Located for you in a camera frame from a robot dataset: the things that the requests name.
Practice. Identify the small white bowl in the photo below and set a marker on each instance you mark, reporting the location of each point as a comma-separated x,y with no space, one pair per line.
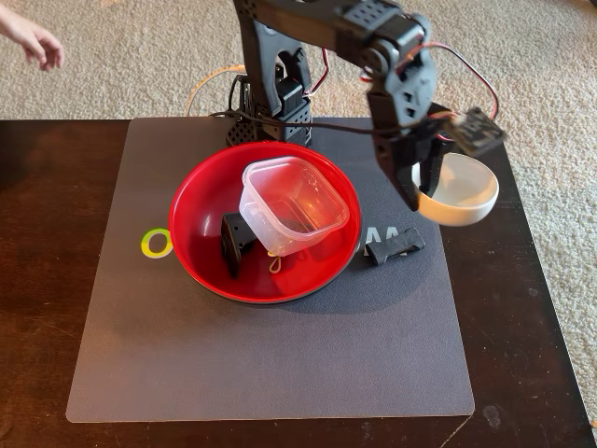
466,205

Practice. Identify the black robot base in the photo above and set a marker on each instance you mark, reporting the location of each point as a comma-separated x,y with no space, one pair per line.
294,133

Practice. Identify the person's hand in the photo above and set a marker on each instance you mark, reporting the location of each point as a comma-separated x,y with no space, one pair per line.
32,42

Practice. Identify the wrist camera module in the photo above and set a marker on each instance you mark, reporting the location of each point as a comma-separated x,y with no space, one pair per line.
478,133

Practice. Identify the red bowl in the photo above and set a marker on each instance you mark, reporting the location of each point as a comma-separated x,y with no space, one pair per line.
200,210

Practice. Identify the yellow rubber band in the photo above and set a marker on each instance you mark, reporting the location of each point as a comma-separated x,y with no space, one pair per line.
276,270

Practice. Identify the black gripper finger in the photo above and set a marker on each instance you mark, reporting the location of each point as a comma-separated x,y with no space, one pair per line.
398,168
431,163

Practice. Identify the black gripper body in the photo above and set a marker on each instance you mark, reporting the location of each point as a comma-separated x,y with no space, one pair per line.
405,160

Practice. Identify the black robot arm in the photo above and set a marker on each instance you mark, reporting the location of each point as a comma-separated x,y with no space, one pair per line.
298,18

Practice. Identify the black printed jaw part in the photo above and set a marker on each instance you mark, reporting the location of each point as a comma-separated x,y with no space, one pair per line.
235,242

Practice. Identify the clear plastic container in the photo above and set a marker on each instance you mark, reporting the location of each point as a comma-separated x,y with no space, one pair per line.
294,200

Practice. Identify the grey desk mat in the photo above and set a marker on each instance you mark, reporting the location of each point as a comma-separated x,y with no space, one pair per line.
280,364

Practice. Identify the small black clip part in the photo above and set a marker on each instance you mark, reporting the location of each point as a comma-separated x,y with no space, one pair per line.
394,246

